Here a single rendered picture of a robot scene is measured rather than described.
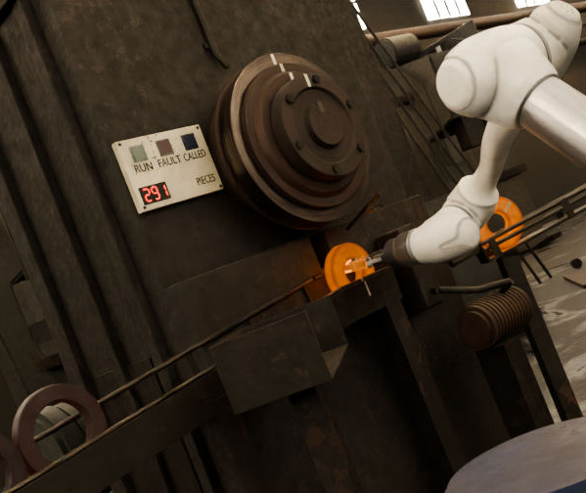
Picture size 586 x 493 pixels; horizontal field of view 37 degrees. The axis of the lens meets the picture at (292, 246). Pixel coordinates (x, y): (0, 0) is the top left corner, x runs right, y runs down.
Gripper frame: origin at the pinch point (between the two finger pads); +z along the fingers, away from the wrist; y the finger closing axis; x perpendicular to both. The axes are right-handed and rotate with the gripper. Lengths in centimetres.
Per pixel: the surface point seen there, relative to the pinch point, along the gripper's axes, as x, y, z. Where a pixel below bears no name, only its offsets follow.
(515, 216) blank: -4, 52, -19
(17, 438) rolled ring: -5, -99, -1
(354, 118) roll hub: 36.2, 11.4, -9.3
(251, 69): 56, -9, 0
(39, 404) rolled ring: -1, -93, -1
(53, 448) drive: -28, -41, 119
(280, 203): 21.2, -17.0, -1.8
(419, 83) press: 123, 662, 450
